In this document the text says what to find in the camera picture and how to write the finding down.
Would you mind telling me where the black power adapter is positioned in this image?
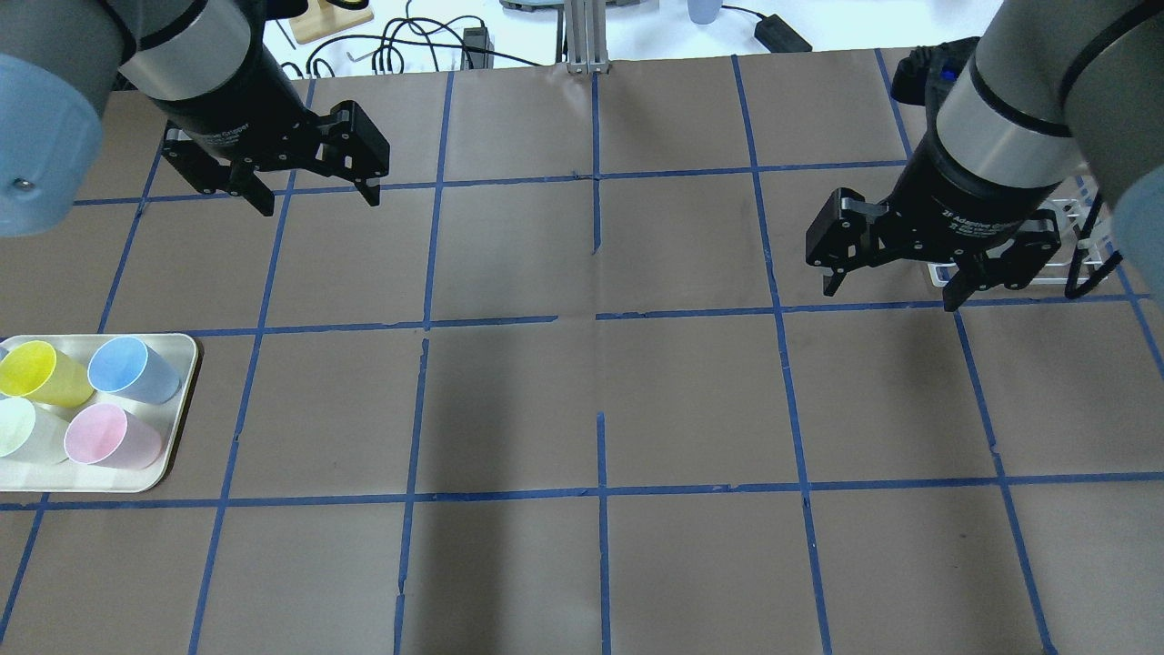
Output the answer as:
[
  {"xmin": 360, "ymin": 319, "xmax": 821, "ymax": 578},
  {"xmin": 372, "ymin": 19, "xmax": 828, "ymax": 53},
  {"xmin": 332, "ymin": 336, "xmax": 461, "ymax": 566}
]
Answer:
[{"xmin": 753, "ymin": 14, "xmax": 814, "ymax": 54}]

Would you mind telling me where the wooden stand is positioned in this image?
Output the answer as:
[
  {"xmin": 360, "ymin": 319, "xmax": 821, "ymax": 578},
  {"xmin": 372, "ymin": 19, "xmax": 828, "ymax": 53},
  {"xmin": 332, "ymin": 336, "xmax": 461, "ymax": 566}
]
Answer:
[{"xmin": 288, "ymin": 1, "xmax": 375, "ymax": 45}]

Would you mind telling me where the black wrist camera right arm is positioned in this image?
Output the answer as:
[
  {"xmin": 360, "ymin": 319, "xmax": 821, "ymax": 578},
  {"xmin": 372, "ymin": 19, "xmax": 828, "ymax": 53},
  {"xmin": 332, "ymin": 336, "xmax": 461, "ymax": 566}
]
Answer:
[{"xmin": 890, "ymin": 36, "xmax": 980, "ymax": 106}]

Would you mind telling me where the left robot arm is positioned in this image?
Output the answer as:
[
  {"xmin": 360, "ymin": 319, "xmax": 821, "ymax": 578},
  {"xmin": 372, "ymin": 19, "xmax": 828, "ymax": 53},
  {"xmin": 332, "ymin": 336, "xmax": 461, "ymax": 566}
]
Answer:
[{"xmin": 1, "ymin": 1, "xmax": 390, "ymax": 237}]

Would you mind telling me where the pale green plastic cup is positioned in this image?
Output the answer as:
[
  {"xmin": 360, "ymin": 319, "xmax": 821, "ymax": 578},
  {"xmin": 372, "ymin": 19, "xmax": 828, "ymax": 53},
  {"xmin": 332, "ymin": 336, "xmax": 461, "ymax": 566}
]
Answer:
[{"xmin": 1, "ymin": 398, "xmax": 69, "ymax": 465}]

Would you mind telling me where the blue cup on desk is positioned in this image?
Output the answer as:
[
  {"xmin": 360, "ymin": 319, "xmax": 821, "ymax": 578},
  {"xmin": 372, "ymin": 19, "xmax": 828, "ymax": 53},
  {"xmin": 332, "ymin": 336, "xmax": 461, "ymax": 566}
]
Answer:
[{"xmin": 686, "ymin": 0, "xmax": 723, "ymax": 24}]

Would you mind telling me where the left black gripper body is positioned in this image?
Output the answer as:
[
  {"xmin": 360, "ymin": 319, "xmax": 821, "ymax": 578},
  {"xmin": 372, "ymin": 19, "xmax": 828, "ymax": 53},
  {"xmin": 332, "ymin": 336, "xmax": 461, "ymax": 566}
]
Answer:
[{"xmin": 162, "ymin": 36, "xmax": 321, "ymax": 179}]

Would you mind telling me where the pink plastic cup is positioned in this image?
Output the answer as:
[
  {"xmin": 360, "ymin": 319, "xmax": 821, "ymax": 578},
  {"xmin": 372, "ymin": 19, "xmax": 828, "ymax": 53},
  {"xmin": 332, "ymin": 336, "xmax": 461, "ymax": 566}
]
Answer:
[{"xmin": 64, "ymin": 403, "xmax": 164, "ymax": 471}]

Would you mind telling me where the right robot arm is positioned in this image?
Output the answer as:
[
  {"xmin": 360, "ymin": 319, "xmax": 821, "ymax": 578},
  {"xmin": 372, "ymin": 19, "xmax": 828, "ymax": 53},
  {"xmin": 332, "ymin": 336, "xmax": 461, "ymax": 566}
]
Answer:
[{"xmin": 804, "ymin": 1, "xmax": 1163, "ymax": 312}]

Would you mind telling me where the blue plastic cup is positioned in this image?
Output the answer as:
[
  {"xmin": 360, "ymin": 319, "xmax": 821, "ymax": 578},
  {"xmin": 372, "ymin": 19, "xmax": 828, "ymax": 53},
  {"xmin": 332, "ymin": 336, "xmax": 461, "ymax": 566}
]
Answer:
[{"xmin": 86, "ymin": 336, "xmax": 180, "ymax": 405}]

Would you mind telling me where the white wire cup rack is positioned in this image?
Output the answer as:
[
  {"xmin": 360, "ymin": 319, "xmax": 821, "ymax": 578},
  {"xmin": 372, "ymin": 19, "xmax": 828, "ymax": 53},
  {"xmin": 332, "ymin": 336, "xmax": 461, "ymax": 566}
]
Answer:
[{"xmin": 975, "ymin": 166, "xmax": 1114, "ymax": 297}]

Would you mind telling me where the aluminium frame post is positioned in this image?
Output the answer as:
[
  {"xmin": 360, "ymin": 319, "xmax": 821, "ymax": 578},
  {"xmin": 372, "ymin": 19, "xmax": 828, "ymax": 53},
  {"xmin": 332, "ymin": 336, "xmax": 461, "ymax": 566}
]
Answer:
[{"xmin": 562, "ymin": 1, "xmax": 610, "ymax": 74}]

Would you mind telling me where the beige plastic tray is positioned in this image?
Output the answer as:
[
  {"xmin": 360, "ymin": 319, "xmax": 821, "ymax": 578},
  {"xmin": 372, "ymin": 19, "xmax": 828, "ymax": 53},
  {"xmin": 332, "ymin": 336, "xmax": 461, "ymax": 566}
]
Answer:
[{"xmin": 1, "ymin": 333, "xmax": 201, "ymax": 494}]

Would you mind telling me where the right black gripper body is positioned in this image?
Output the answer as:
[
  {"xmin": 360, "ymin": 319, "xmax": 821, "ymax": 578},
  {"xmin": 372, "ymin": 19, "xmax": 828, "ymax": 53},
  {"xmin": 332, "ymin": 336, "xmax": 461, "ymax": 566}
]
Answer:
[{"xmin": 873, "ymin": 136, "xmax": 1046, "ymax": 264}]

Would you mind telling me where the yellow plastic cup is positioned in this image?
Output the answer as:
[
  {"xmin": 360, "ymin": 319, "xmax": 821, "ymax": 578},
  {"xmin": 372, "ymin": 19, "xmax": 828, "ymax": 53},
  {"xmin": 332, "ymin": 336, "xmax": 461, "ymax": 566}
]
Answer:
[{"xmin": 1, "ymin": 340, "xmax": 95, "ymax": 408}]

